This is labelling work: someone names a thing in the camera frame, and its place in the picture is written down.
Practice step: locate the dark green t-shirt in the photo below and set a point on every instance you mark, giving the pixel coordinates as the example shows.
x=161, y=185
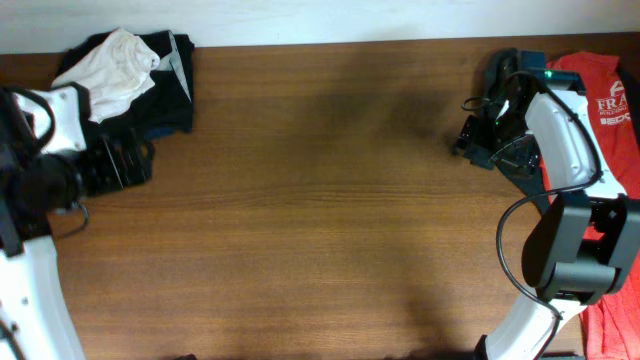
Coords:
x=551, y=127

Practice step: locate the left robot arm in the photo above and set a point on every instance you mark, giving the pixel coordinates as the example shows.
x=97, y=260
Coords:
x=35, y=321

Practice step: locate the red printed t-shirt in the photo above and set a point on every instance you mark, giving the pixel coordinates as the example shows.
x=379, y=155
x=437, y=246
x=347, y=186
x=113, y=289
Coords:
x=611, y=325

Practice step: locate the white t-shirt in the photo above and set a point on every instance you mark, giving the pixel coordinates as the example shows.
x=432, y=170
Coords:
x=115, y=73

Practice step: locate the folded black garment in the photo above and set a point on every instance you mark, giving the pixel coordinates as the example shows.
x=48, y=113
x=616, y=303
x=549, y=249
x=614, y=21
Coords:
x=166, y=108

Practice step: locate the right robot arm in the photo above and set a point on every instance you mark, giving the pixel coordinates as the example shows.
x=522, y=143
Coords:
x=580, y=250

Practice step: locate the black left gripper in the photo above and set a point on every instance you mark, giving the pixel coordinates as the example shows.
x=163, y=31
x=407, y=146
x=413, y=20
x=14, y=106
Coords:
x=120, y=163

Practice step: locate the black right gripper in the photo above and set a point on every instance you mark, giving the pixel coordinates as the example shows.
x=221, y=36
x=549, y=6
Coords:
x=482, y=148

